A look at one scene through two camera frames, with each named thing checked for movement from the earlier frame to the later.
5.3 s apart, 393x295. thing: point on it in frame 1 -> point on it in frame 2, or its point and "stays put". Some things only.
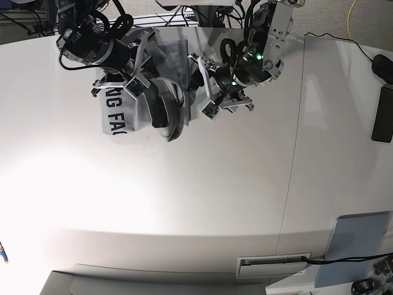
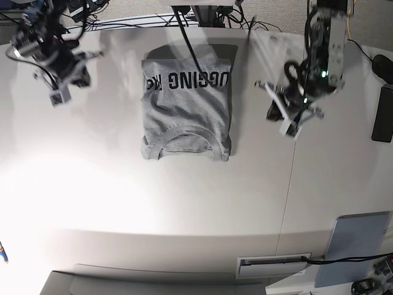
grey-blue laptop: (354, 236) stays put
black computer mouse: (382, 67) stays put
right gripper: (221, 88) -> (293, 106)
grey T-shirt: (163, 106) -> (184, 117)
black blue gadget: (363, 286) stays put
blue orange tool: (3, 253) stays put
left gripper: (123, 62) -> (67, 66)
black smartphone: (382, 129) stays put
